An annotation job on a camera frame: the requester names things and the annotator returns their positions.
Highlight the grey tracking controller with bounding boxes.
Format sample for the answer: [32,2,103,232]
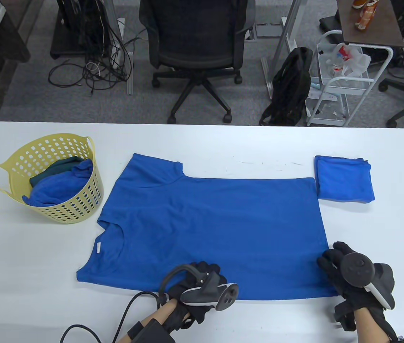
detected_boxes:
[159,264,239,311]
[341,252,396,310]

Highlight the blue towel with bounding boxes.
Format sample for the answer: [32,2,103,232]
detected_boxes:
[314,155,376,203]

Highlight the black flat stand base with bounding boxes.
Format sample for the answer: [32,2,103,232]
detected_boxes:
[319,16,343,32]

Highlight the white utility cart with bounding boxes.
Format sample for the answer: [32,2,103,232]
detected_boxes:
[306,30,394,127]

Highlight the black forearm sensor box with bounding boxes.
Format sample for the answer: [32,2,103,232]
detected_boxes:
[127,319,176,343]

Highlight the black computer cabinet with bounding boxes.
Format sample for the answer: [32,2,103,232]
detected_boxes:
[50,0,113,59]

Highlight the yellow perforated laundry basket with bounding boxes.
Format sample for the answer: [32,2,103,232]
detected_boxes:
[0,133,105,225]

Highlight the white plastic bag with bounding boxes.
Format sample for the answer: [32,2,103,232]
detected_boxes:
[325,42,371,77]

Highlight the person's right hand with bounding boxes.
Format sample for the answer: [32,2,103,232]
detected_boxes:
[317,242,382,312]

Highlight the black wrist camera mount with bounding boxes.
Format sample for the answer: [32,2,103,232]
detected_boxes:
[334,300,356,332]

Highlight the person's right forearm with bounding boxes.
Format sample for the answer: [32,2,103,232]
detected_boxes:
[354,307,399,343]

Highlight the dark green cloth clothes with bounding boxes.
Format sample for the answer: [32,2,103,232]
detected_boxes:
[30,156,83,186]

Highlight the grey floor socket box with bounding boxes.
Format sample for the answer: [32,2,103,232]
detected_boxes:
[256,23,283,38]

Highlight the blue cloth clothes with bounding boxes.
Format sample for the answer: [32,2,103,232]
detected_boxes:
[22,159,94,207]

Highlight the person's left hand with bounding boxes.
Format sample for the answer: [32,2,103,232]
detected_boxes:
[166,261,228,331]

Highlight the grey metal desk leg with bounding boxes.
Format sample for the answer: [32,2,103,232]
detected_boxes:
[111,0,134,95]
[261,0,302,99]

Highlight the brown side table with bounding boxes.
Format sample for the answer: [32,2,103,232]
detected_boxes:
[337,0,404,48]

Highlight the blue t-shirt clothes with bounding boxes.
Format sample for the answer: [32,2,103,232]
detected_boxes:
[76,153,338,301]

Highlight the black cable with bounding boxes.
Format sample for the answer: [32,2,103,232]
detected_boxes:
[60,291,159,343]

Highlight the black backpack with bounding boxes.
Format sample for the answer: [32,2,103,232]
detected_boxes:
[259,46,313,126]

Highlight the black mesh office chair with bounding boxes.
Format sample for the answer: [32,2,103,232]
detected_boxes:
[139,0,257,124]

